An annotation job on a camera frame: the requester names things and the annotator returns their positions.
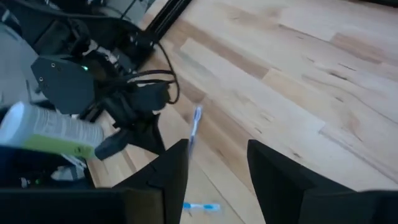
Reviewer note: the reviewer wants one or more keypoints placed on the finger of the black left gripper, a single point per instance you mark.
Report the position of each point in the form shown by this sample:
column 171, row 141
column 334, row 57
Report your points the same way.
column 112, row 146
column 149, row 137

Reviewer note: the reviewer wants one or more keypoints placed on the blue white wrapped toothbrush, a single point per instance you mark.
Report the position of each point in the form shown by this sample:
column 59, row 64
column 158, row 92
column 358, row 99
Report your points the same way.
column 202, row 207

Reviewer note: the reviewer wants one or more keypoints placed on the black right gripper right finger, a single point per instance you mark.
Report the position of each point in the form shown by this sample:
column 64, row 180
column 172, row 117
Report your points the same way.
column 289, row 199

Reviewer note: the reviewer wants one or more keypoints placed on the black aluminium table frame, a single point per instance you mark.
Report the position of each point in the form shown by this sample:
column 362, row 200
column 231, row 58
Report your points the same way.
column 169, row 18

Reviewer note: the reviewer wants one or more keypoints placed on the white green wipes canister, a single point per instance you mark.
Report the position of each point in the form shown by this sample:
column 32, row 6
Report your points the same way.
column 49, row 130

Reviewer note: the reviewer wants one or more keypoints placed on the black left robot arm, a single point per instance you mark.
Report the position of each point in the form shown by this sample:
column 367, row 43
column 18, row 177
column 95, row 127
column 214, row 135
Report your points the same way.
column 65, row 87

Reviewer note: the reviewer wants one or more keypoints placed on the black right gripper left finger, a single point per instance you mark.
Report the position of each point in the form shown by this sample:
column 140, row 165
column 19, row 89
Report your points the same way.
column 161, row 193

